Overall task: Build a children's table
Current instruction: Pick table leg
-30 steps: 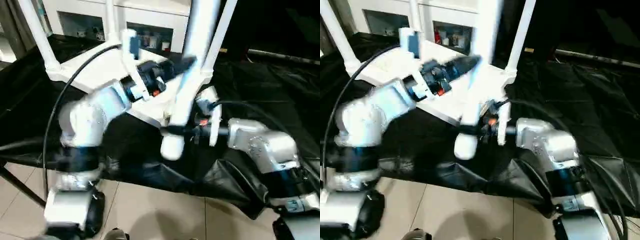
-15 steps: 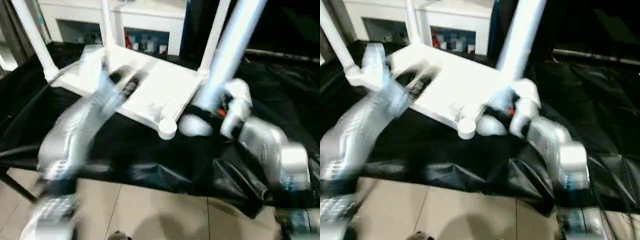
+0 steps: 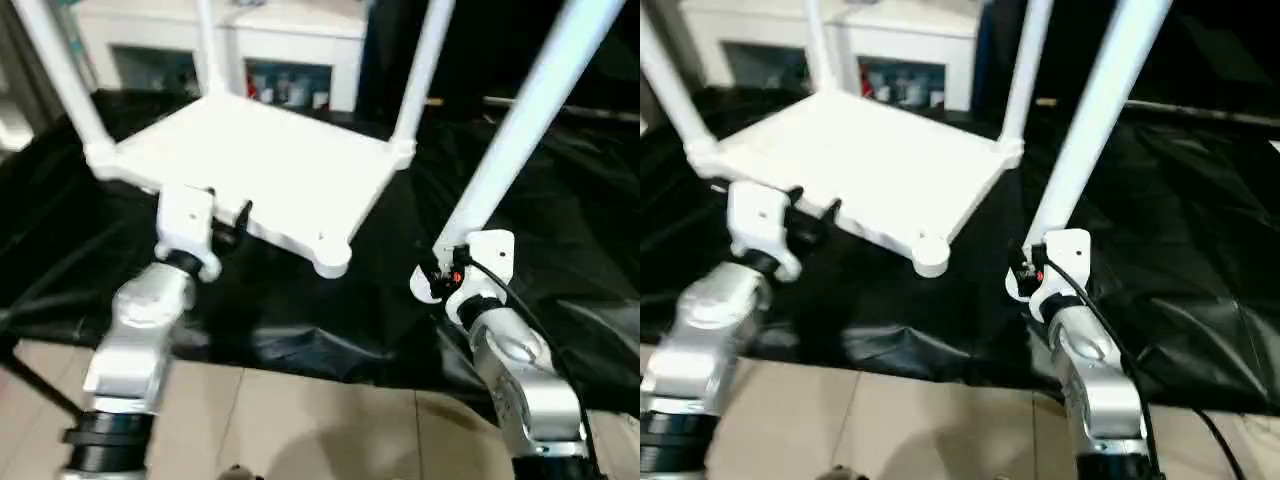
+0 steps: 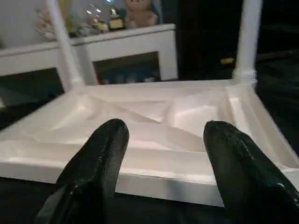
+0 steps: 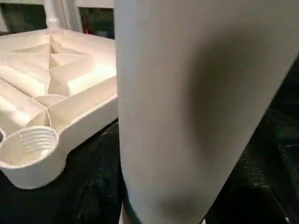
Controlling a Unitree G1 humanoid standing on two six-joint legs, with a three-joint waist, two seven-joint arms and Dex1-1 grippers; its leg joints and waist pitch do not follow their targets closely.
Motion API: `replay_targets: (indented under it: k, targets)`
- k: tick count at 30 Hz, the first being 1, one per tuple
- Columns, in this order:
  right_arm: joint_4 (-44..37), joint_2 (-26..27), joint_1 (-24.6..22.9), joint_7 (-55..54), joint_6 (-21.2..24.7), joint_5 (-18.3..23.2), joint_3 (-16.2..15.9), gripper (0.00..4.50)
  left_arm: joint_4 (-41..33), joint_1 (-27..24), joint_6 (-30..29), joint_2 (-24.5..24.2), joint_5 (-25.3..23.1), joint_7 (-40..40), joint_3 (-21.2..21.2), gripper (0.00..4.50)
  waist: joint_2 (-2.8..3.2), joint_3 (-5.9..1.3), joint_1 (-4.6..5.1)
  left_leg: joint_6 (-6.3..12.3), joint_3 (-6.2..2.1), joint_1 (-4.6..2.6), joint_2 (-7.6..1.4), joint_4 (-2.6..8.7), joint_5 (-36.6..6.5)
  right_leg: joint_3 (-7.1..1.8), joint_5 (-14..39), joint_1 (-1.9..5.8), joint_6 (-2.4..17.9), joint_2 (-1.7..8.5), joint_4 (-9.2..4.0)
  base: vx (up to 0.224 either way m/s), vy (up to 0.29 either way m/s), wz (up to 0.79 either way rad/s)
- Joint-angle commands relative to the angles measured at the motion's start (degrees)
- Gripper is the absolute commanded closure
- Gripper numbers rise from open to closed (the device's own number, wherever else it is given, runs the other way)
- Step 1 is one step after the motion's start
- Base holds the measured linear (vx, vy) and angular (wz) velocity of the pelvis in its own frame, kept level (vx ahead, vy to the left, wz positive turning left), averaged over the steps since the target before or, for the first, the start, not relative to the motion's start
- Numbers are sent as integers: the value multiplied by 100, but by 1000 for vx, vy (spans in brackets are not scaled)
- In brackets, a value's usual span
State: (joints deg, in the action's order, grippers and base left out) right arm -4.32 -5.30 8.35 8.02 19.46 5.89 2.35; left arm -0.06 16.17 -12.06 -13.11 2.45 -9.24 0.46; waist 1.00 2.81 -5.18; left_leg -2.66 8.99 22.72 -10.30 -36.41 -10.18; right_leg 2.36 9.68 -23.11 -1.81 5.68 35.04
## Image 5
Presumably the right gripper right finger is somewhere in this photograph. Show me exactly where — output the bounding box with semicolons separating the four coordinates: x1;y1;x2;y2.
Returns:
206;150;299;224

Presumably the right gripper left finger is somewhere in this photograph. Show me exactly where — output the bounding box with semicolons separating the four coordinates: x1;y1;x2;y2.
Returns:
51;121;125;224

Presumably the white plastic table top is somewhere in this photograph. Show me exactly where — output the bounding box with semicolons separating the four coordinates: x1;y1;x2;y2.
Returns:
0;29;118;189

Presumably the black mat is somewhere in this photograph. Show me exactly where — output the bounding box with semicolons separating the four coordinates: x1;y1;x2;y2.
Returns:
0;61;299;224

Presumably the white cabinet with glass doors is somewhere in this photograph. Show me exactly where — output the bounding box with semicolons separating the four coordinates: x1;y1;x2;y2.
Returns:
0;0;115;40

